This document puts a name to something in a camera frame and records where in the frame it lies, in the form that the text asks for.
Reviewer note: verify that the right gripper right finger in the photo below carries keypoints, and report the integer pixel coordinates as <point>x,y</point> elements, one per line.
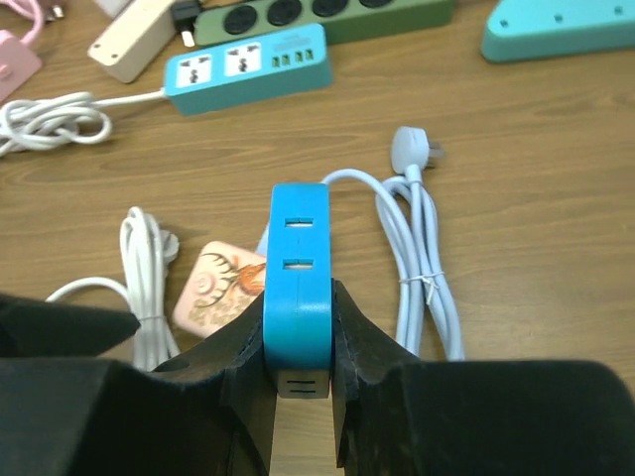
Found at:
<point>395,414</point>

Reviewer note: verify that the pink power strip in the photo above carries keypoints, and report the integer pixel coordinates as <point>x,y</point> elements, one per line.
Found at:
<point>18,64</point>

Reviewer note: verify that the cream power strip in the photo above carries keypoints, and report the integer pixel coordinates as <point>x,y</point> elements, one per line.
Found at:
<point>134,38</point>

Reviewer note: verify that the pink cube adapter with deer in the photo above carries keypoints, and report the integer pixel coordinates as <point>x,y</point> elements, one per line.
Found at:
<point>223,282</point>

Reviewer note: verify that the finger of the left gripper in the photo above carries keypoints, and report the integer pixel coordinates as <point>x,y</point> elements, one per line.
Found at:
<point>33,328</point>

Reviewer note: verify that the teal power strip with USB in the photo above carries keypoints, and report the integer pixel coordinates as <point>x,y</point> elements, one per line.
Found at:
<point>246,71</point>

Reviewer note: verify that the dark green power strip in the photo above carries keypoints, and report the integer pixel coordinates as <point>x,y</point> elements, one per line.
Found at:
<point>344,21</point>

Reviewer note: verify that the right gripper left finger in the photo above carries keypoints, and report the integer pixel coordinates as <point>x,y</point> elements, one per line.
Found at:
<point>208,411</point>

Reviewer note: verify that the teal triangular power socket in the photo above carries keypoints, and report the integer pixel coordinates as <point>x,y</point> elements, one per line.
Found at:
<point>528,30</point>

